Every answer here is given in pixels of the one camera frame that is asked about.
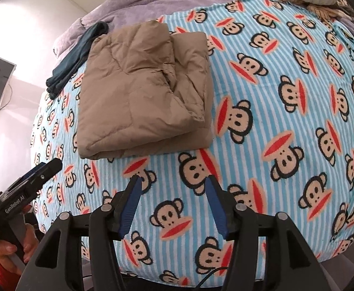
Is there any person's left hand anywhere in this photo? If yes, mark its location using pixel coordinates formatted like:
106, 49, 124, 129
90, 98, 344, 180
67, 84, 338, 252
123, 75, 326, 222
0, 204, 40, 268

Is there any tan puffer jacket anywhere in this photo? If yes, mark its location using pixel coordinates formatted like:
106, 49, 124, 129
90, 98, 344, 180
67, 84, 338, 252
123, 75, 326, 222
76, 20, 215, 161

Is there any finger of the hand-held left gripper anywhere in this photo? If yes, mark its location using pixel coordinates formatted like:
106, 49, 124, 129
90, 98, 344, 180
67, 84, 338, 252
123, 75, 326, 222
22, 162, 48, 183
28, 158, 63, 190

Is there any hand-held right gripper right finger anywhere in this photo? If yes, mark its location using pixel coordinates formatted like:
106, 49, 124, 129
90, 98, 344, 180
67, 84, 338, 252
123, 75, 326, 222
205, 176, 329, 291

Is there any dark teal garment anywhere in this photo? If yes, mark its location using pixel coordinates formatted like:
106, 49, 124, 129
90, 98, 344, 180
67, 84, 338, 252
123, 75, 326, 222
46, 21, 109, 100

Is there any person's left forearm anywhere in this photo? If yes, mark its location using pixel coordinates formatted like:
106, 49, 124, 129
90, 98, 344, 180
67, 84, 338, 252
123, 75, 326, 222
0, 259, 23, 291

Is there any monkey print blue striped blanket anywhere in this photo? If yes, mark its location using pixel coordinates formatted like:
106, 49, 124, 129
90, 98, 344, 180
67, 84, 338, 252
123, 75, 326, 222
28, 0, 354, 287

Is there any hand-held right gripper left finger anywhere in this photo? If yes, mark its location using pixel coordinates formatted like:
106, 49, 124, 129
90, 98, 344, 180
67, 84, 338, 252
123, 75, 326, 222
25, 176, 142, 291

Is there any black cable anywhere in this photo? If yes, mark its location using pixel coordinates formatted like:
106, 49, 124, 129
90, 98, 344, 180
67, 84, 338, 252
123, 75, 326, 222
195, 266, 230, 289

